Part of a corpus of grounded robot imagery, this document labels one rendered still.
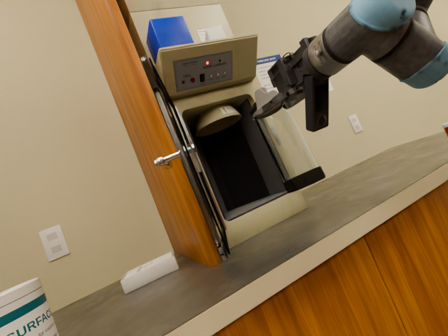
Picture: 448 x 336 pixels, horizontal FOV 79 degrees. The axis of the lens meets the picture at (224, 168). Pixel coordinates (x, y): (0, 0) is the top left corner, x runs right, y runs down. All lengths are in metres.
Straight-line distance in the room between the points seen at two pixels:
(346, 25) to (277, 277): 0.43
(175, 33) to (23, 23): 0.82
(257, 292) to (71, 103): 1.06
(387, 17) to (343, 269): 0.47
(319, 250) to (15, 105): 1.19
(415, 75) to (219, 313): 0.49
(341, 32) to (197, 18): 0.63
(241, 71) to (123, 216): 0.72
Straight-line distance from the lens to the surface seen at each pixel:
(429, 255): 0.87
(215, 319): 0.50
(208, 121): 0.90
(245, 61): 0.92
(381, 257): 0.74
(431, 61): 0.54
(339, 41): 0.51
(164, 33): 0.83
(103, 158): 1.22
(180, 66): 0.81
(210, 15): 1.07
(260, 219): 0.85
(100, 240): 1.19
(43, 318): 0.58
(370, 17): 0.48
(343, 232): 0.63
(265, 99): 0.65
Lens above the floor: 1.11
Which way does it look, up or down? 4 degrees up
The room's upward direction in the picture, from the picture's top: 23 degrees counter-clockwise
